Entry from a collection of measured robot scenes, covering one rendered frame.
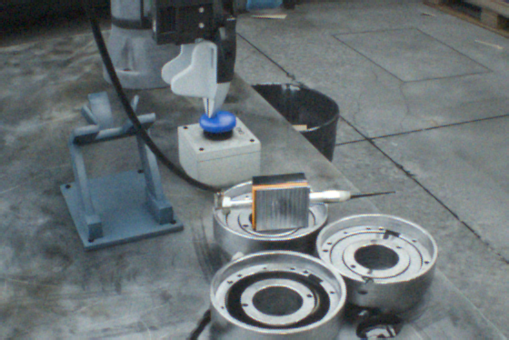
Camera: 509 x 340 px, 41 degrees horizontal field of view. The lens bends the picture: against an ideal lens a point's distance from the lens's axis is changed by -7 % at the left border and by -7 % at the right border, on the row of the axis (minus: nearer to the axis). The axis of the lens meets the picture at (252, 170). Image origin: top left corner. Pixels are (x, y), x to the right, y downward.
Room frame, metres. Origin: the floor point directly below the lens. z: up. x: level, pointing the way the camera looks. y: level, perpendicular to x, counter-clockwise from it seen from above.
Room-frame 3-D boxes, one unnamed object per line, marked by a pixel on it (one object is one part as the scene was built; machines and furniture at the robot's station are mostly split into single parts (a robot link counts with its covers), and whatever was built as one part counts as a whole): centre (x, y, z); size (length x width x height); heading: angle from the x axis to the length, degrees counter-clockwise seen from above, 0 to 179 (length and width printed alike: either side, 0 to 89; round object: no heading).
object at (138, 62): (1.02, 0.15, 0.85); 0.15 x 0.15 x 0.10
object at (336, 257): (0.50, -0.11, 0.82); 0.08 x 0.08 x 0.02
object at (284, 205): (0.55, -0.02, 0.85); 0.05 x 0.02 x 0.04; 99
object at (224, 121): (0.70, 0.04, 0.84); 0.04 x 0.04 x 0.05
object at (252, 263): (0.44, -0.02, 0.82); 0.10 x 0.10 x 0.04
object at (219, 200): (0.56, -0.05, 0.85); 0.17 x 0.02 x 0.04; 99
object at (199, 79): (0.68, 0.05, 0.91); 0.06 x 0.03 x 0.09; 112
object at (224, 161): (0.71, 0.04, 0.82); 0.08 x 0.07 x 0.05; 22
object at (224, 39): (0.68, 0.03, 0.96); 0.05 x 0.02 x 0.09; 22
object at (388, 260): (0.50, -0.11, 0.82); 0.10 x 0.10 x 0.04
